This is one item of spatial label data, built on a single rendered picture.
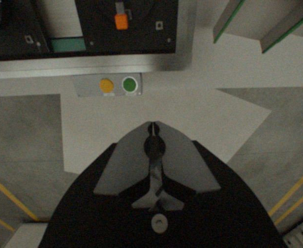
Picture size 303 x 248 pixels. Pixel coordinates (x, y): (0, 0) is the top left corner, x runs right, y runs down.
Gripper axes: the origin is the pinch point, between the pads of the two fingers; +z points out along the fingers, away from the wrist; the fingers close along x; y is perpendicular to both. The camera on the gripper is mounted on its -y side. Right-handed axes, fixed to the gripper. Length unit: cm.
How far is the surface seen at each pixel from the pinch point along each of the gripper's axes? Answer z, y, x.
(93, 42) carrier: 26.3, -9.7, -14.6
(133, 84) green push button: 26.1, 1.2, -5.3
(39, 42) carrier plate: 26.2, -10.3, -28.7
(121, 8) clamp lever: 16.8, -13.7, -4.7
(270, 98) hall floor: 123, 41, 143
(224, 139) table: 37, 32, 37
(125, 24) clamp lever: 16.3, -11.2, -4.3
